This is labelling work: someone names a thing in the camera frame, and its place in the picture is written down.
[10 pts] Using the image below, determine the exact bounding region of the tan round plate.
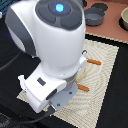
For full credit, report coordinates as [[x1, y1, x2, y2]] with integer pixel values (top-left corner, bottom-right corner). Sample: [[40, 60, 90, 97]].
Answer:
[[76, 65, 87, 80]]

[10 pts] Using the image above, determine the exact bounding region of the grey frying pan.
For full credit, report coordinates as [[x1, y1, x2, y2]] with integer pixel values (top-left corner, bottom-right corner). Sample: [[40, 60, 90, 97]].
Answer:
[[84, 8, 105, 26]]

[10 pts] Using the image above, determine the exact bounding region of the beige bowl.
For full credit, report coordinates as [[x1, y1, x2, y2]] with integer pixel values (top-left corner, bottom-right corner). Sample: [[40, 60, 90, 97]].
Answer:
[[121, 7, 128, 30]]

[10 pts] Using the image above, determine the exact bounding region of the beige woven placemat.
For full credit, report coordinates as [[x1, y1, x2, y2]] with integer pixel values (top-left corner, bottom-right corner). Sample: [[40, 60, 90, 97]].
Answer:
[[16, 39, 120, 128]]

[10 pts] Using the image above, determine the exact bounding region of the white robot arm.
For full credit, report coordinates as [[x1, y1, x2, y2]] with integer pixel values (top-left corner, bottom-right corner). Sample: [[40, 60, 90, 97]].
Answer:
[[5, 0, 86, 113]]

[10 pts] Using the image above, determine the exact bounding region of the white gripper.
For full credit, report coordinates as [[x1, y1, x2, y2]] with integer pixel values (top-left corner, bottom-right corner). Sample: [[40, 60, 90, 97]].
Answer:
[[18, 56, 86, 112]]

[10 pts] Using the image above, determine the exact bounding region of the orange handled fork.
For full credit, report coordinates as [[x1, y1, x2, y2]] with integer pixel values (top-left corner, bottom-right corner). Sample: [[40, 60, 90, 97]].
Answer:
[[77, 83, 90, 92]]

